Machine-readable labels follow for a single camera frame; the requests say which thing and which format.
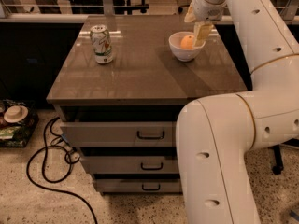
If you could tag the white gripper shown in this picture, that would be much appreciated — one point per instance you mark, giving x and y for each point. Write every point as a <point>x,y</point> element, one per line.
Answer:
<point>207,10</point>

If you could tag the orange fruit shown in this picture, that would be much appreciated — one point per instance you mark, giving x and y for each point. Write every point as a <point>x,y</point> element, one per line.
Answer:
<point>187,42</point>

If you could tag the white ceramic bowl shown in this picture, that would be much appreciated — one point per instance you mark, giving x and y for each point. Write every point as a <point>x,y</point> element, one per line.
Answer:
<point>184,55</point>

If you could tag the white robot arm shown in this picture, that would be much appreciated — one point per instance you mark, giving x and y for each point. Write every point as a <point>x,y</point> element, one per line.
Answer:
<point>214,133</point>

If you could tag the green white soda can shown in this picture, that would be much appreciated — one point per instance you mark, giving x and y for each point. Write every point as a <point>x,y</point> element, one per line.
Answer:
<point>100,38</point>

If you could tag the grey drawer cabinet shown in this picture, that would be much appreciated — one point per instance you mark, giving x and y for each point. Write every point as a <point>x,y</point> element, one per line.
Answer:
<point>144,82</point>

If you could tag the top grey drawer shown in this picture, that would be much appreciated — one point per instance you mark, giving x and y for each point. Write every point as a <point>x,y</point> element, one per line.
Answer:
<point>119,134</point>

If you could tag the grey drawer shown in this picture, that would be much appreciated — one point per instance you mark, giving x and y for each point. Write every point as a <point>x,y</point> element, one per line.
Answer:
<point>119,134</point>
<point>138,185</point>
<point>130,165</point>

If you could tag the black stand leg with caster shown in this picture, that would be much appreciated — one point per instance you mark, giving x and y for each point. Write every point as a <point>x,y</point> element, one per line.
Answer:
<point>278,166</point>

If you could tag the middle grey drawer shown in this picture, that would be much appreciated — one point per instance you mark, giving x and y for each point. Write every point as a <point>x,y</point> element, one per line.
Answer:
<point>130,165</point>

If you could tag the bottom grey drawer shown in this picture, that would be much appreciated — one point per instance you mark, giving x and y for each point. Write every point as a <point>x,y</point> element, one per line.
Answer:
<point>138,185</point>

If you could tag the beige hat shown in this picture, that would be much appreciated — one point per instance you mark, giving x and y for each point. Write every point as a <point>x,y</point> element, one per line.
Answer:
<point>16,113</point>

